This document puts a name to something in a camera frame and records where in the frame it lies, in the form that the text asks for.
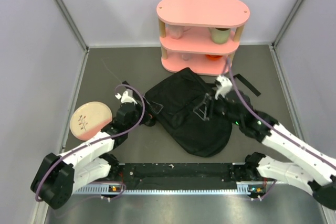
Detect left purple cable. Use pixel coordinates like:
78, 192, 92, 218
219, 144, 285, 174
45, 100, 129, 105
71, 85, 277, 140
35, 84, 145, 202

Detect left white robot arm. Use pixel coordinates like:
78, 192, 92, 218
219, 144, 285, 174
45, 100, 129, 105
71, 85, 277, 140
30, 98, 153, 210

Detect purple cable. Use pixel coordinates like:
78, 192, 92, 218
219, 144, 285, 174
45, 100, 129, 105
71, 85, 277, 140
220, 56, 336, 201
35, 84, 145, 202

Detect orange bowl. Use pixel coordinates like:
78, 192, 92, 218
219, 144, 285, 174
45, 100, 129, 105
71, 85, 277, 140
205, 55, 223, 61

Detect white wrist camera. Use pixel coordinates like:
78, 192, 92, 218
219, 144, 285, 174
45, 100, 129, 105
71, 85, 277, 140
115, 89, 137, 104
215, 75, 233, 100

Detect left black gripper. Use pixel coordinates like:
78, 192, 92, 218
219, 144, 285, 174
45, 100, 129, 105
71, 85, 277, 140
125, 95, 162, 131

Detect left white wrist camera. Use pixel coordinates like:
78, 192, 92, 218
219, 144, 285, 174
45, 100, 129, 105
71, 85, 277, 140
115, 89, 137, 104

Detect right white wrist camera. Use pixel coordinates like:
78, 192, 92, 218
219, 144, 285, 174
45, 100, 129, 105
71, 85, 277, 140
215, 75, 233, 100

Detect clear glass cup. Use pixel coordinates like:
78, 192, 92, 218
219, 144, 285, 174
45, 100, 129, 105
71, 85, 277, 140
181, 53, 192, 61

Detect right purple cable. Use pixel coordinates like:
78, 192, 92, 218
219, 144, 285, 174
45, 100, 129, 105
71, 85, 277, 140
220, 56, 336, 201

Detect black student backpack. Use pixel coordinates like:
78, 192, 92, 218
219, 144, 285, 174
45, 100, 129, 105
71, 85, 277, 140
122, 67, 262, 158

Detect green mug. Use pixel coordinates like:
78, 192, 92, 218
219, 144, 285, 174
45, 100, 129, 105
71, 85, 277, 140
208, 27, 230, 45

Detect grey cable duct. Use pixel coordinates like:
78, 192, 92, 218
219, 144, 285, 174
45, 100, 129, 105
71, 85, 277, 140
73, 182, 267, 196

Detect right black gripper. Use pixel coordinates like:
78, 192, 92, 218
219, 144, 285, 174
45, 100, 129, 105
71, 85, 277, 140
193, 91, 241, 125

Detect pink three-tier shelf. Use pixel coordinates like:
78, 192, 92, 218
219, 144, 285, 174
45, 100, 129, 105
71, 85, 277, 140
156, 0, 250, 76

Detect pink mug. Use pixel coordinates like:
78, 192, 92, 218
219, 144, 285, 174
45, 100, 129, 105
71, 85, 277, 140
167, 25, 191, 39

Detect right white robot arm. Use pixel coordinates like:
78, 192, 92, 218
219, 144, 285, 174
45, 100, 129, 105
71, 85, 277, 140
193, 91, 335, 210

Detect cream floral plate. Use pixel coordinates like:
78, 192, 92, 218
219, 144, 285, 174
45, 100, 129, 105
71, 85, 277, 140
70, 101, 113, 141

